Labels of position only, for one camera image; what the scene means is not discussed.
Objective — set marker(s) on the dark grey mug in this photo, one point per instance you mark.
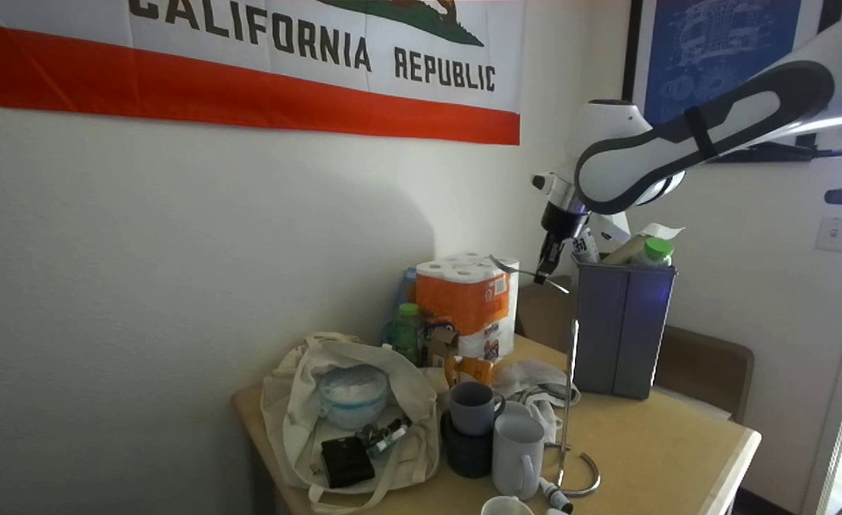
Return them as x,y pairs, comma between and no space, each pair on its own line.
470,408

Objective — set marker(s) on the orange paper towel pack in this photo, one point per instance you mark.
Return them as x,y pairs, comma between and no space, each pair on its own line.
464,303

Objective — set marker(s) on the light grey cloth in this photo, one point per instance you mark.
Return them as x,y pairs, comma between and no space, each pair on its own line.
537,378

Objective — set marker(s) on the jar with green lid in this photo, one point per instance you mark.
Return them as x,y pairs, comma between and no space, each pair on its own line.
657,250

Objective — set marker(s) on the black round cup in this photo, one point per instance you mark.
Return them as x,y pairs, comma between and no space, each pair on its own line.
464,456

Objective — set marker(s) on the white pen with black band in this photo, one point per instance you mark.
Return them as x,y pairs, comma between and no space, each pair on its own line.
554,495

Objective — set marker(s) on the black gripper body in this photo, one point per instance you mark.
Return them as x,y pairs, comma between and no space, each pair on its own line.
561,220

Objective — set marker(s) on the small green bottle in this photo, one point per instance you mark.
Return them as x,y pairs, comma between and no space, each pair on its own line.
405,333

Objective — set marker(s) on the white ceramic mug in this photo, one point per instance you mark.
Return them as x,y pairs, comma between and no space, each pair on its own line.
517,452

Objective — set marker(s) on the black and silver gadget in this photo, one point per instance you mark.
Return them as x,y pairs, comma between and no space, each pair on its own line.
385,436

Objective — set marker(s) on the cream canvas tote bag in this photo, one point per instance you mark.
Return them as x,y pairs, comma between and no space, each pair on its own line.
286,411

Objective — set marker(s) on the blue framed poster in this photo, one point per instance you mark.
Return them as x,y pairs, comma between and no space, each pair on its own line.
716,46

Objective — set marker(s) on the pale round container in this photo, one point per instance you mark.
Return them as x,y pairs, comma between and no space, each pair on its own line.
352,396

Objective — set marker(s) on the black wallet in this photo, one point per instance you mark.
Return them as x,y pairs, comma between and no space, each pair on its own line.
348,462

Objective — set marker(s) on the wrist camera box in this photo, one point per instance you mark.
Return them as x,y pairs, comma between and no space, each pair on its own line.
546,183

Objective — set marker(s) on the California Republic flag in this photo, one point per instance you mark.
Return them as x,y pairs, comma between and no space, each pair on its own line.
249,86

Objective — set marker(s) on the brown chair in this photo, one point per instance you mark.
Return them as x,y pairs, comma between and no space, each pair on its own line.
707,368

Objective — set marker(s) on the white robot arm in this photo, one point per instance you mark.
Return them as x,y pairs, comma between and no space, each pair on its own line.
775,100

